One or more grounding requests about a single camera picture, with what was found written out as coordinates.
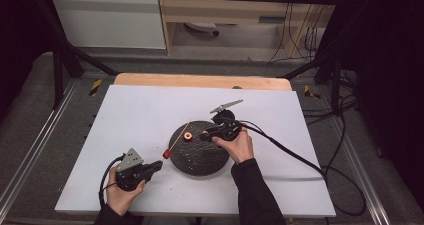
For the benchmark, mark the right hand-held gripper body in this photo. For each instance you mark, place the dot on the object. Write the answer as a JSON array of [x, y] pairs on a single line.
[[228, 126]]

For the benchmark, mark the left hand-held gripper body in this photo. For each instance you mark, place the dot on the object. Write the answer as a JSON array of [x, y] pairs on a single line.
[[130, 171]]

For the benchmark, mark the round black plate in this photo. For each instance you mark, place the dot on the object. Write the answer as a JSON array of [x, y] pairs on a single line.
[[196, 158]]

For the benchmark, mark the thin wooden skewer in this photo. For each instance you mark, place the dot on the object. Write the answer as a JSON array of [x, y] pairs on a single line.
[[180, 135]]

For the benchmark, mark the person's right hand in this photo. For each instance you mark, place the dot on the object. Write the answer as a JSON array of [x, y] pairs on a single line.
[[238, 148]]

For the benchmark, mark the person's left hand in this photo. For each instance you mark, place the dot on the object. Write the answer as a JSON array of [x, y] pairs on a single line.
[[121, 196]]

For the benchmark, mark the small dark table knob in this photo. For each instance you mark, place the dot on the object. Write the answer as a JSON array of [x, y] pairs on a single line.
[[237, 87]]

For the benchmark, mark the white board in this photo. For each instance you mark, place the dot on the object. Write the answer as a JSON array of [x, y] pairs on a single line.
[[133, 118]]

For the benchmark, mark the wooden table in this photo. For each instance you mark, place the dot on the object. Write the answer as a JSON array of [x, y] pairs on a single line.
[[200, 81]]

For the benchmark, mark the yellow black tape strip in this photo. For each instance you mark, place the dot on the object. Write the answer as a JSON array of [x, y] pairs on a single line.
[[310, 93], [95, 87]]

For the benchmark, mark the grey chair base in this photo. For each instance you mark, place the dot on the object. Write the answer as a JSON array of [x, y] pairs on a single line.
[[201, 26]]

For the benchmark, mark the light wooden desk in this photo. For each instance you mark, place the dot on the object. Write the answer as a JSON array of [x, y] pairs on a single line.
[[216, 11]]

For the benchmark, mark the white cabinet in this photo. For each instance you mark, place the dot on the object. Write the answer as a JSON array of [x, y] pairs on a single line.
[[106, 21]]

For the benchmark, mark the black curtain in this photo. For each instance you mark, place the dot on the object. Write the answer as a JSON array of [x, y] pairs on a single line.
[[393, 68], [16, 35]]

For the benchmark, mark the aluminium floor rail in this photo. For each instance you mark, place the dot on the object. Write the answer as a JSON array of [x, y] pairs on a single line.
[[40, 138], [361, 171]]

